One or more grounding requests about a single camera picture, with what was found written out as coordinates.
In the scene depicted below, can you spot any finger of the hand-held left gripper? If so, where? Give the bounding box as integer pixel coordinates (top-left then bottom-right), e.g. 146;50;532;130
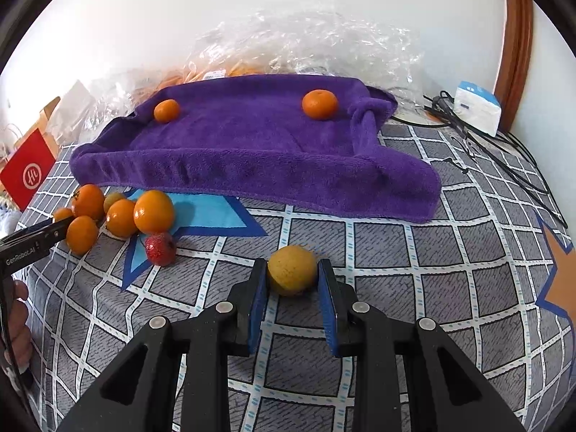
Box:
0;216;75;253

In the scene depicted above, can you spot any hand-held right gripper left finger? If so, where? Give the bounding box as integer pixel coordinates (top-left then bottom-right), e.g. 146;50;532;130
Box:
56;258;269;432

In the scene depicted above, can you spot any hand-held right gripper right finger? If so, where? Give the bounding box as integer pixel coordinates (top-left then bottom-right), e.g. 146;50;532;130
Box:
317;258;527;432

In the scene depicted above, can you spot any yellow-green round fruit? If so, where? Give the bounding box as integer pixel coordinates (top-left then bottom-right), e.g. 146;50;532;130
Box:
267;245;318;297

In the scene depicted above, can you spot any small yellowish tangerine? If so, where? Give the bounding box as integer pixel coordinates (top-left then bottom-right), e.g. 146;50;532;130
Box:
103;192;127;214

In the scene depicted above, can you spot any small red apple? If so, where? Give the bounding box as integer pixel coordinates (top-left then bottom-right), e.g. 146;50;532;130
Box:
145;232;177;266

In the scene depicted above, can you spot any purple towel tray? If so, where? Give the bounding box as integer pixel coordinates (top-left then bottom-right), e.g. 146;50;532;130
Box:
71;73;442;224

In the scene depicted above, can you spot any person's left hand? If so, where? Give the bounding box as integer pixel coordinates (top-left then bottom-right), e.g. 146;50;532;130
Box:
6;279;30;372

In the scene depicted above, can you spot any red paper bag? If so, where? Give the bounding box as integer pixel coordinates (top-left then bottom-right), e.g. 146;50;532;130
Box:
0;126;57;212

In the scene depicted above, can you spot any grey checked bedsheet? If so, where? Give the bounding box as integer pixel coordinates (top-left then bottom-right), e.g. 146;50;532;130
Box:
13;119;576;432

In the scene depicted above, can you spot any brown cardboard box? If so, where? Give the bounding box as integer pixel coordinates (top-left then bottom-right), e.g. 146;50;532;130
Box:
37;96;62;145

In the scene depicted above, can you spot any white paper bag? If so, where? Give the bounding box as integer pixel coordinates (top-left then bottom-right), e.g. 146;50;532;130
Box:
58;80;100;122

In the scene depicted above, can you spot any orange mesh netting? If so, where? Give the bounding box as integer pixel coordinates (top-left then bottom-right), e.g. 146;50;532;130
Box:
135;64;271;100

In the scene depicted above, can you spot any white and blue tissue pack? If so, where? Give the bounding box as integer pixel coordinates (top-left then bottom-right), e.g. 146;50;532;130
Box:
454;81;503;138

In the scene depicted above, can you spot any heap of clear plastic bags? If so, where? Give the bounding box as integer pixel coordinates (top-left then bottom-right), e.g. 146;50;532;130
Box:
85;9;426;122

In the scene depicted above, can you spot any black cable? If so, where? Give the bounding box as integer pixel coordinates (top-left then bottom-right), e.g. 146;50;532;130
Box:
423;91;568;226
391;114;538;165

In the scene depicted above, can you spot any brown wooden door frame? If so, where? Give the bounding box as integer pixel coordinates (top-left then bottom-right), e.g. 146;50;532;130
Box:
492;0;535;133

